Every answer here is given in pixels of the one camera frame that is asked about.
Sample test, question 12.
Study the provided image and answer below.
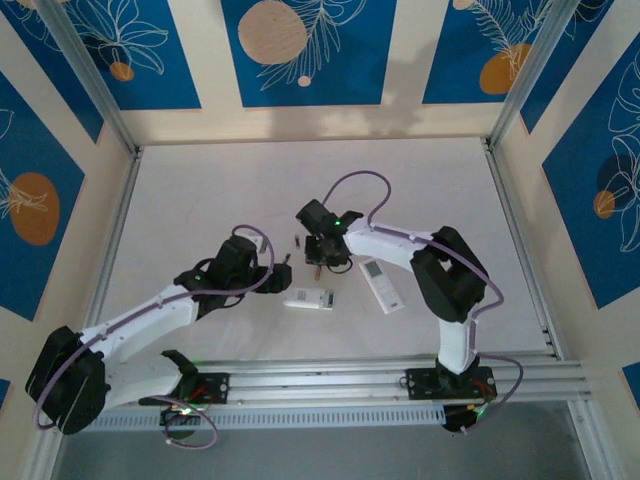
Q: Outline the short white remote control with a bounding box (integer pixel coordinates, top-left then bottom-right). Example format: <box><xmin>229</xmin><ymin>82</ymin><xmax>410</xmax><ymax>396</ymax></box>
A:
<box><xmin>282</xmin><ymin>287</ymin><xmax>338</xmax><ymax>313</ymax></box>

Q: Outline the long white remote control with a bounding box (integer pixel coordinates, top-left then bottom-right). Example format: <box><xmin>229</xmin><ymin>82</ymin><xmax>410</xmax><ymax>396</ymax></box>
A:
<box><xmin>358</xmin><ymin>257</ymin><xmax>405</xmax><ymax>316</ymax></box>

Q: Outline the black controller box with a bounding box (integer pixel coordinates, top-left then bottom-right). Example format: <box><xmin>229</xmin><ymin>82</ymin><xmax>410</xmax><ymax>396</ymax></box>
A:
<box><xmin>442</xmin><ymin>403</ymin><xmax>494</xmax><ymax>435</ymax></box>
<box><xmin>158</xmin><ymin>403</ymin><xmax>207</xmax><ymax>442</ymax></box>

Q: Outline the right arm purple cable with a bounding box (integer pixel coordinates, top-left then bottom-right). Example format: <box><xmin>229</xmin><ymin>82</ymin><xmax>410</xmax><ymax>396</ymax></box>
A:
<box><xmin>323</xmin><ymin>170</ymin><xmax>525</xmax><ymax>437</ymax></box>

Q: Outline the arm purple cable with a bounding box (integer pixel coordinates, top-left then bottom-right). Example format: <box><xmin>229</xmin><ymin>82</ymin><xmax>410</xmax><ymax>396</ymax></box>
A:
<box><xmin>32</xmin><ymin>224</ymin><xmax>276</xmax><ymax>450</ymax></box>
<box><xmin>323</xmin><ymin>170</ymin><xmax>525</xmax><ymax>437</ymax></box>

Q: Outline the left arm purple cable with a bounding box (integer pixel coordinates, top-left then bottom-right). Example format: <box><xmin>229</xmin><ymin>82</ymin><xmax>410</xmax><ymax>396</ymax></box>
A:
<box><xmin>32</xmin><ymin>224</ymin><xmax>276</xmax><ymax>450</ymax></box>

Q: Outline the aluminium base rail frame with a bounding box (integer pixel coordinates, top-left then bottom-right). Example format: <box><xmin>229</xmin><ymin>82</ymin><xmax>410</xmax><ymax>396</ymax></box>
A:
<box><xmin>42</xmin><ymin>352</ymin><xmax>596</xmax><ymax>414</ymax></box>

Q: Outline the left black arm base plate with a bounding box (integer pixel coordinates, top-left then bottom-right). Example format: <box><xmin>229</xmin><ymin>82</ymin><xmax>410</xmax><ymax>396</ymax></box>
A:
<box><xmin>138</xmin><ymin>372</ymin><xmax>230</xmax><ymax>406</ymax></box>

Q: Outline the aluminium side rail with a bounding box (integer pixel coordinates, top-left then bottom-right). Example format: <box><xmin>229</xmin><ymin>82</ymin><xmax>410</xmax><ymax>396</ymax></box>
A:
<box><xmin>482</xmin><ymin>139</ymin><xmax>564</xmax><ymax>359</ymax></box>
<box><xmin>73</xmin><ymin>147</ymin><xmax>145</xmax><ymax>371</ymax></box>

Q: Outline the grey slotted cable duct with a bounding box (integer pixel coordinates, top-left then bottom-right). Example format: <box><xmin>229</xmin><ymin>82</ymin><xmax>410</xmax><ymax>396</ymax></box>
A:
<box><xmin>63</xmin><ymin>404</ymin><xmax>447</xmax><ymax>434</ymax></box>

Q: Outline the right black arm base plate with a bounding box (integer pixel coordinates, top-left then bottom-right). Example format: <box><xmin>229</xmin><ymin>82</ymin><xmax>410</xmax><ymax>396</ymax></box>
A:
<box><xmin>404</xmin><ymin>367</ymin><xmax>497</xmax><ymax>401</ymax></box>

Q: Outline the aluminium frame post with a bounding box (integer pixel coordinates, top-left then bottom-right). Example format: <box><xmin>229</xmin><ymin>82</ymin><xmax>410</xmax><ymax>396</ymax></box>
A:
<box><xmin>34</xmin><ymin>0</ymin><xmax>144</xmax><ymax>156</ymax></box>
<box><xmin>484</xmin><ymin>0</ymin><xmax>581</xmax><ymax>151</ymax></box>

